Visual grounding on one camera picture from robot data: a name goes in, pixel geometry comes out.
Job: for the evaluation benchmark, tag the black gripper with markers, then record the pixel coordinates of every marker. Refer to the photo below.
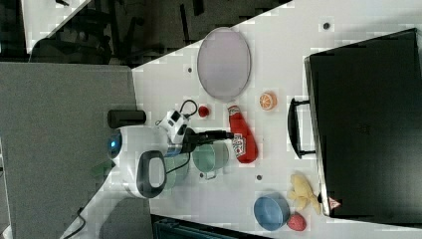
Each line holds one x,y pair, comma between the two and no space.
193,139

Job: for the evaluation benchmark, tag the red plush ketchup bottle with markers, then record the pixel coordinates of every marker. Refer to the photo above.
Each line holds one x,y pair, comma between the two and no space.
243,142

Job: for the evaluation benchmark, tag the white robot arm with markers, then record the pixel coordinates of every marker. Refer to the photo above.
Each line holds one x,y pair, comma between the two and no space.
138,150

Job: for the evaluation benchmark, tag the mint green metal cup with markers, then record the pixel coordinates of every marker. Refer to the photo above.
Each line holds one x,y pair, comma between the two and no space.
209,158

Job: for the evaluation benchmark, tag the small red ball toy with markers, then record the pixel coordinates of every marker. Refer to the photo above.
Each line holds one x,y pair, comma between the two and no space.
203,112

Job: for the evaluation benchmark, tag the orange slice toy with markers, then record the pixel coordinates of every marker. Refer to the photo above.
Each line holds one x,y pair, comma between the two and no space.
268,101

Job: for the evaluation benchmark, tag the grey oval plate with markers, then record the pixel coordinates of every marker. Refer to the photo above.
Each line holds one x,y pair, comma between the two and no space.
224,64

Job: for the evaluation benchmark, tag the blue bowl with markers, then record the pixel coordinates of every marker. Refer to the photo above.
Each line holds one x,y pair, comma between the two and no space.
271,211

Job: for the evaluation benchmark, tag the yellow plush toy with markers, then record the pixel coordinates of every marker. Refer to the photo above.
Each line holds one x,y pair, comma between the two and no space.
302,194

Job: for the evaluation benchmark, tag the red strawberry toy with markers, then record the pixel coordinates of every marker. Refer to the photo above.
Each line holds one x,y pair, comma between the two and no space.
297,222

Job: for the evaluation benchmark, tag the black oven appliance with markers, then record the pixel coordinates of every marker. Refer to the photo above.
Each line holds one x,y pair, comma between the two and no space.
365,102

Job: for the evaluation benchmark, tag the black oven handle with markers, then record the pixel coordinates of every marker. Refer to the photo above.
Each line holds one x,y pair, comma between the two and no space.
294,128

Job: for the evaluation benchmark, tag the black cylinder post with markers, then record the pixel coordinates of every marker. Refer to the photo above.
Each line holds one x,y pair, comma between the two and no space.
119,118

